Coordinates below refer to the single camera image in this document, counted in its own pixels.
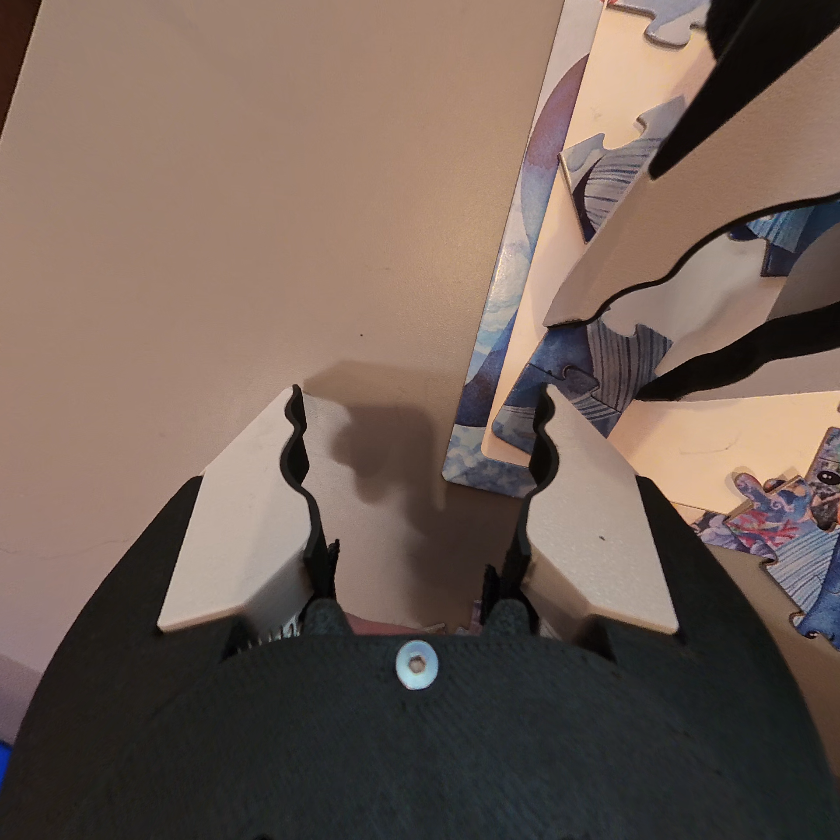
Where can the joined blue whale puzzle pieces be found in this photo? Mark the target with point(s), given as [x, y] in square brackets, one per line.
[623, 374]

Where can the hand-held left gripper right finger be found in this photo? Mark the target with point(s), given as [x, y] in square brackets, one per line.
[597, 525]

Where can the blue plastic bin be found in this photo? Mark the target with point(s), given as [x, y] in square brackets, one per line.
[5, 764]

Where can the sea print jigsaw puzzle board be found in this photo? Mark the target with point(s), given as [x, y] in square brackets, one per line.
[630, 72]

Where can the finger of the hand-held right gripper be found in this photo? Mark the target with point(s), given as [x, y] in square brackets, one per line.
[787, 358]
[754, 151]

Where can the pink coral seahorse puzzle piece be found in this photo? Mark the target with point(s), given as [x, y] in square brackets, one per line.
[754, 518]

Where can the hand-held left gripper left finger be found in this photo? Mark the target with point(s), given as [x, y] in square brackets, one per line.
[243, 525]

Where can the pale striped whale fin piece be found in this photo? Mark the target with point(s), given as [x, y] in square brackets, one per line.
[610, 177]

